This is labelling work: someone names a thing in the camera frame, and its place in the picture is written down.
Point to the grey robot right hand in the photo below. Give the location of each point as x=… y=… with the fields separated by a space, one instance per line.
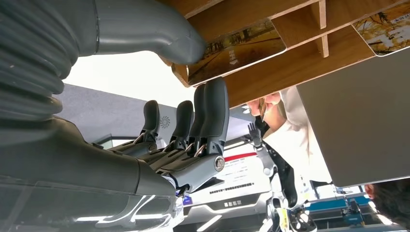
x=80 y=160

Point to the person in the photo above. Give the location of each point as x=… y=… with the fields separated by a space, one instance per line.
x=298 y=144
x=390 y=205

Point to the wooden card organizer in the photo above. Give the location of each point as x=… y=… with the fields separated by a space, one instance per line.
x=304 y=64

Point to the white info board with text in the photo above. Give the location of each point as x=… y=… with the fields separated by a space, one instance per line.
x=237 y=176

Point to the black humanoid robot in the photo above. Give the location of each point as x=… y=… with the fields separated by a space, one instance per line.
x=285 y=179

